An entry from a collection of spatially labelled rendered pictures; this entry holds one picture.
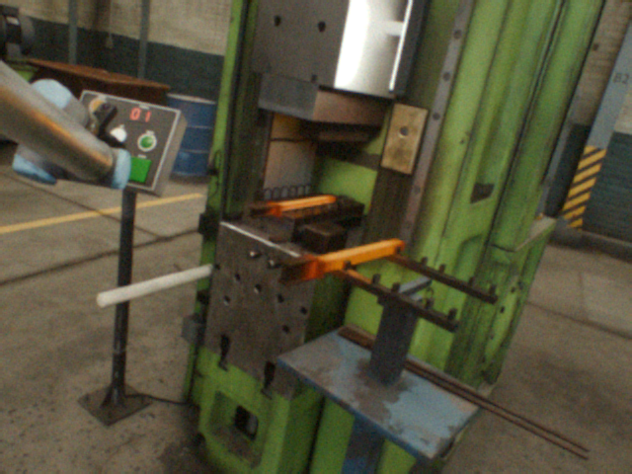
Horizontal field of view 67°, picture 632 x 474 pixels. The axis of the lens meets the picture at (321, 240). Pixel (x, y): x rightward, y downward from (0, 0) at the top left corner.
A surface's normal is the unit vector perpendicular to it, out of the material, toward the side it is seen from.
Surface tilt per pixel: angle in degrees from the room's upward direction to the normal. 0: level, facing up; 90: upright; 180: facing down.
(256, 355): 90
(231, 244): 90
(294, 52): 90
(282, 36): 90
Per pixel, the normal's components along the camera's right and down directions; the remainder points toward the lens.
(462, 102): -0.56, 0.16
